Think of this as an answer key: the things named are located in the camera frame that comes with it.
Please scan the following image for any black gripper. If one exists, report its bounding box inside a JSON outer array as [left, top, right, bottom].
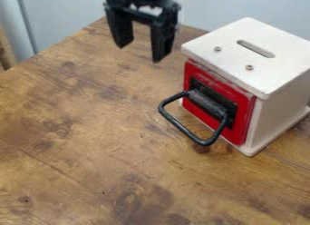
[[104, 0, 182, 63]]

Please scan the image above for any black metal drawer handle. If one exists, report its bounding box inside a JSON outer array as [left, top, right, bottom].
[[158, 89, 238, 146]]

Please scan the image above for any red drawer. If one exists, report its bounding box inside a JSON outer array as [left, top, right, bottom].
[[185, 59, 257, 146]]

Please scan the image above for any white wooden box cabinet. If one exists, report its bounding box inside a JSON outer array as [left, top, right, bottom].
[[182, 17, 310, 156]]

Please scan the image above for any wooden object at left edge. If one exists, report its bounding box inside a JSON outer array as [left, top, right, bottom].
[[0, 25, 17, 72]]

